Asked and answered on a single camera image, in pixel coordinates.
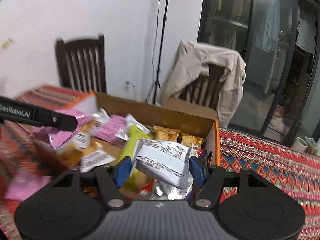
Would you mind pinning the beige jacket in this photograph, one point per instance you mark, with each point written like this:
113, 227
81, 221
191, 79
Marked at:
193, 60

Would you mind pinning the pink snack packet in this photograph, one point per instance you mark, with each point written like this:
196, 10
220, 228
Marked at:
107, 132
68, 127

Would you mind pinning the floor lamp stand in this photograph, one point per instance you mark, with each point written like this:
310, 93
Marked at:
156, 86

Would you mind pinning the white grey snack packet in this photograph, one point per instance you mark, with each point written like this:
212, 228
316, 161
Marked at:
167, 161

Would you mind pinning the dark wooden chair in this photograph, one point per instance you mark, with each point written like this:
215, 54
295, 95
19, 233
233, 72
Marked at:
81, 63

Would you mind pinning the silver foil snack packet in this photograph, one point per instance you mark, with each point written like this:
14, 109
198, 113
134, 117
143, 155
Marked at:
158, 190

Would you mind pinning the glass sliding door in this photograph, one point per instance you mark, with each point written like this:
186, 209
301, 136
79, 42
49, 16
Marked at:
279, 42

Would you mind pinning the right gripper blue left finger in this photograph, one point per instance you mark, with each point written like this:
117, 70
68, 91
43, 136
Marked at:
121, 171

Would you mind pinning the orange snack packet in box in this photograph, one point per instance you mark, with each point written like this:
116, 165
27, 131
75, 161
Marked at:
166, 134

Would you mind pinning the red cardboard box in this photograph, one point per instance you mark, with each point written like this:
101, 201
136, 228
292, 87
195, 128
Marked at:
186, 117

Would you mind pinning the green snack bar packet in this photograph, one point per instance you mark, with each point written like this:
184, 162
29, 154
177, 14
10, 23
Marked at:
132, 152

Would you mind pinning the chair with beige jacket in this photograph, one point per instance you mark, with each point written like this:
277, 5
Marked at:
205, 90

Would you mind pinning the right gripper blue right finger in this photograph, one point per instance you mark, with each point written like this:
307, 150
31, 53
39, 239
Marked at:
199, 171

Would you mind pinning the red patterned tablecloth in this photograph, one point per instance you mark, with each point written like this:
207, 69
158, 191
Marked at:
296, 173

